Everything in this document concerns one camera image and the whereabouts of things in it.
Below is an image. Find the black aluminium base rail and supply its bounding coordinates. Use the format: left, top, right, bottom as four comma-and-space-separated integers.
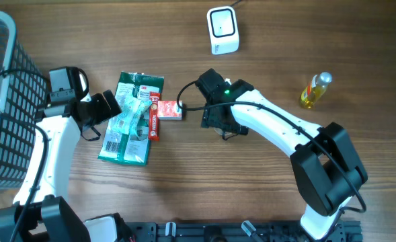
123, 220, 363, 242

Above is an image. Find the grey plastic shopping basket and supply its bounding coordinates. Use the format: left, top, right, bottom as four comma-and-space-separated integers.
0, 11, 48, 190

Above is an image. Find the green 3M gloves package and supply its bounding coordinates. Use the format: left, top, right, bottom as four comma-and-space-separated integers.
98, 72, 164, 166

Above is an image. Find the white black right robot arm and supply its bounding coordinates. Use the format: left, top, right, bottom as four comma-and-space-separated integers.
195, 77, 368, 241

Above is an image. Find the pale green snack packet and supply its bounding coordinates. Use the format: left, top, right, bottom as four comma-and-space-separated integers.
112, 95, 152, 135

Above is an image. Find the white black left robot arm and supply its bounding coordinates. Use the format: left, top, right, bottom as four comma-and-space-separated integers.
0, 89, 130, 241

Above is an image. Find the yellow oil bottle silver cap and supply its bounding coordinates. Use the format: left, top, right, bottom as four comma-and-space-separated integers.
299, 72, 332, 109

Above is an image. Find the white barcode scanner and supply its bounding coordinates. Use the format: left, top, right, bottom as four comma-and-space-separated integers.
206, 6, 239, 55

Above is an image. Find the green lid small jar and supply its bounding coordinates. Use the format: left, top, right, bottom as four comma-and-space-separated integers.
214, 128, 237, 139

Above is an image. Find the red white tissue pack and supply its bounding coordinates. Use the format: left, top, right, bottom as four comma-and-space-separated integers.
157, 101, 183, 120

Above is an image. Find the red Nescafe coffee stick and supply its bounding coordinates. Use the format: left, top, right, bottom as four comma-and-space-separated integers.
149, 92, 161, 141

